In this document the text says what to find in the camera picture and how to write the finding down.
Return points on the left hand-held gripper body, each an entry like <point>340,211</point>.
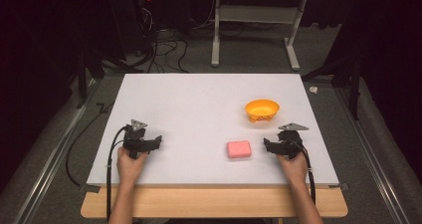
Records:
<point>134,141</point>

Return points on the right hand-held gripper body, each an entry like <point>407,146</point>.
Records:
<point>292,139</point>

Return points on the person's left hand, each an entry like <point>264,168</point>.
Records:
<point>129,167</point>

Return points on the person's right hand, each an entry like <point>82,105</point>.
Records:
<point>294,169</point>

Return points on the pink sponge block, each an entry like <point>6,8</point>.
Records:
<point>239,149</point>

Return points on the orange plastic bowl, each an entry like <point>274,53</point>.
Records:
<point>262,109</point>

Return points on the white table cover board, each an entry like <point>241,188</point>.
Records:
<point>199,117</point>

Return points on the crumpled white paper scrap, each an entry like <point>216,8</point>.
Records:
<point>313,89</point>

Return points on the grey tape piece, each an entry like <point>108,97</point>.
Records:
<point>90,187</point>

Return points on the black metal stand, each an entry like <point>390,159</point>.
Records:
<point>82,81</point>

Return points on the wooden table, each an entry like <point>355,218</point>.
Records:
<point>212,202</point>

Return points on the dark computer tower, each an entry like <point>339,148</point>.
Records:
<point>132,25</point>

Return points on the metal floor rail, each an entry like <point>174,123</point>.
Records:
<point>371,154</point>
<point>49,161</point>

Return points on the white metal desk frame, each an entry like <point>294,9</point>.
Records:
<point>255,14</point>

